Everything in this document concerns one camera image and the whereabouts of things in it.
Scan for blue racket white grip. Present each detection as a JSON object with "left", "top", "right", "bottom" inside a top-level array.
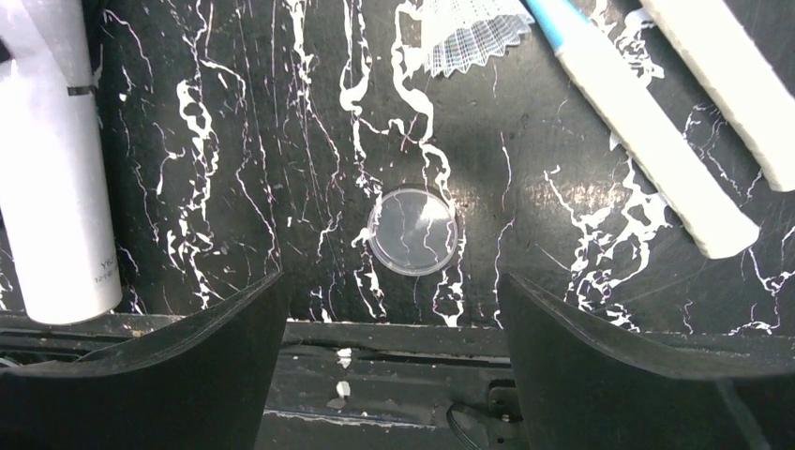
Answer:
[{"left": 526, "top": 1, "right": 759, "bottom": 260}]

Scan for clear plastic tube lid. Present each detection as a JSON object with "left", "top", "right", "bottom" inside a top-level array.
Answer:
[{"left": 367, "top": 187, "right": 458, "bottom": 277}]

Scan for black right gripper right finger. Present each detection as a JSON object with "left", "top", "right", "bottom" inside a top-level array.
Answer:
[{"left": 498, "top": 275, "right": 794, "bottom": 449}]

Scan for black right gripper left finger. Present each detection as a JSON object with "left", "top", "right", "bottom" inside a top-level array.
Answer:
[{"left": 1, "top": 275, "right": 290, "bottom": 449}]

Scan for white plastic shuttlecock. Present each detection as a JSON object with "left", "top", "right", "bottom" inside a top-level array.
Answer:
[{"left": 419, "top": 0, "right": 535, "bottom": 78}]

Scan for silver shuttlecock tube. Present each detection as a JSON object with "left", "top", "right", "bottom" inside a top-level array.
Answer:
[{"left": 1, "top": 1, "right": 122, "bottom": 325}]

